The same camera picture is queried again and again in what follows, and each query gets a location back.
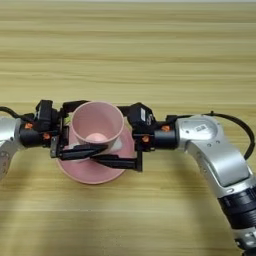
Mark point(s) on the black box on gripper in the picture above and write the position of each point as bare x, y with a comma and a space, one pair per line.
140, 118
45, 113

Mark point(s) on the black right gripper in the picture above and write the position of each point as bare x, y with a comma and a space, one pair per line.
163, 138

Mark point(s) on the pink plastic cup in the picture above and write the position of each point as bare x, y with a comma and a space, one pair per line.
96, 123

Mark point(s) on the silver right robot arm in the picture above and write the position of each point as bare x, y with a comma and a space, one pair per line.
220, 156

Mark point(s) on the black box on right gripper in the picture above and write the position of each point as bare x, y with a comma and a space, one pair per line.
140, 118

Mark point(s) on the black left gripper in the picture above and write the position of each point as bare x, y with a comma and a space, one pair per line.
36, 136

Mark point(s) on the pink round plate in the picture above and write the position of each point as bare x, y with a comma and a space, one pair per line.
86, 171

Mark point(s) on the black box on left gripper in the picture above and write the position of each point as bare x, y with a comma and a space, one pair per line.
45, 113

